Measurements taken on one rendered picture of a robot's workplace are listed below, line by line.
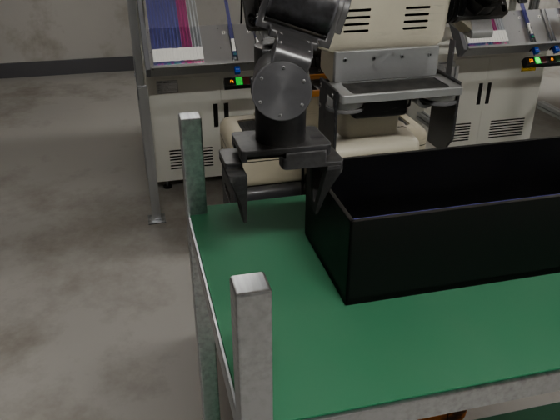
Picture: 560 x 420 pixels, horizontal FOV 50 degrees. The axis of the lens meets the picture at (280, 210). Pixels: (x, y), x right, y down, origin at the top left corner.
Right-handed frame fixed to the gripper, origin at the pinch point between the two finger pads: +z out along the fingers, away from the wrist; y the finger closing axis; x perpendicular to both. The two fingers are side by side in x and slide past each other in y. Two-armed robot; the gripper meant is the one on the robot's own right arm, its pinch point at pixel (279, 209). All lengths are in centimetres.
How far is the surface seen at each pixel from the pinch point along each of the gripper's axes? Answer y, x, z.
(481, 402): 14.5, -24.1, 11.4
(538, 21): 182, 201, 17
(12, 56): -102, 474, 79
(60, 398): -46, 89, 103
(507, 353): 19.2, -20.7, 9.0
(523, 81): 197, 223, 53
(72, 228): -47, 198, 101
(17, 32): -95, 474, 60
